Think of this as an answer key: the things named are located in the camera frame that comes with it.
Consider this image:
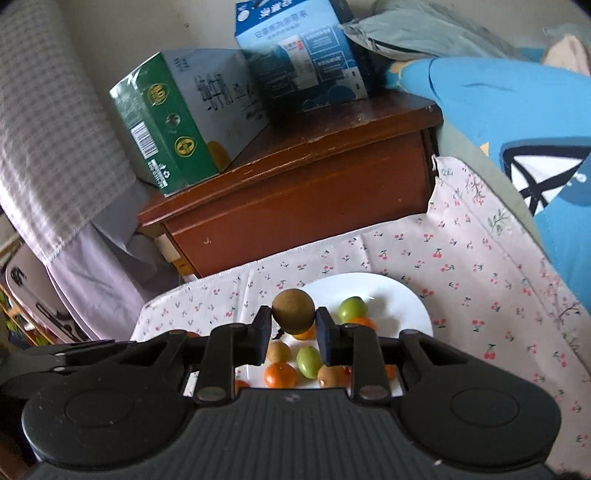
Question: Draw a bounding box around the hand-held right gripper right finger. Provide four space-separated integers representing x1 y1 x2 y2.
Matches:
315 306 462 402

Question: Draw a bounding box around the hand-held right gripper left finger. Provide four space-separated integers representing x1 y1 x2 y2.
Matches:
115 305 273 403

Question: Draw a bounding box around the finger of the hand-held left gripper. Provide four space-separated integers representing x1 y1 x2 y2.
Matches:
25 339 117 376

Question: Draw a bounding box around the green lime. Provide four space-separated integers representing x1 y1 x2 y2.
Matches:
295 346 323 380

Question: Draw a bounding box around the brown kiwi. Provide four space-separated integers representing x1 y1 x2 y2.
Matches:
271 288 317 336
317 364 352 390
267 340 292 366

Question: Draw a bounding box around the white plate with flower drawing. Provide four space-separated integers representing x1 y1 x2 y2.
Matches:
235 272 435 400

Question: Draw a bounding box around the lavender cloth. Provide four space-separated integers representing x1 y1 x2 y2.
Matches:
46 182 186 343

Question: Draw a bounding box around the yellow cardboard box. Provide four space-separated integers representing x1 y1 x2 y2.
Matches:
172 257 198 283

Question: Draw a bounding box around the white cardboard box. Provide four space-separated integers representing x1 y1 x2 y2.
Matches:
154 235 182 265

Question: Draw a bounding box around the cherry print cloth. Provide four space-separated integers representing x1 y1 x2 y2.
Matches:
129 154 591 480

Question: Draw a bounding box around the brown wooden nightstand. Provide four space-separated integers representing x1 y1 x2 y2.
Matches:
137 90 444 278

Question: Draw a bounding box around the grey checked cloth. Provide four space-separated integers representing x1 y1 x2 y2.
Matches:
0 9 138 265

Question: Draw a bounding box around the grey-green bed sheet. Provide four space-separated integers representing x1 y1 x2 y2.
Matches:
436 124 546 251

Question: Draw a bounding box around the green carton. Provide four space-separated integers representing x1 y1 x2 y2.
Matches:
109 48 271 197

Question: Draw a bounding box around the blue carton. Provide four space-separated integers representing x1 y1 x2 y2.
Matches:
233 0 370 123

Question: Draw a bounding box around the blue printed blanket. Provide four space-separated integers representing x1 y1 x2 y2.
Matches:
388 55 591 320

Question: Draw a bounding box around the grey-green pillow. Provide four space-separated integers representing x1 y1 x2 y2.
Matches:
339 0 533 61

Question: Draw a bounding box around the pale pink cloth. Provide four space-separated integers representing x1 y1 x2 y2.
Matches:
542 34 591 77

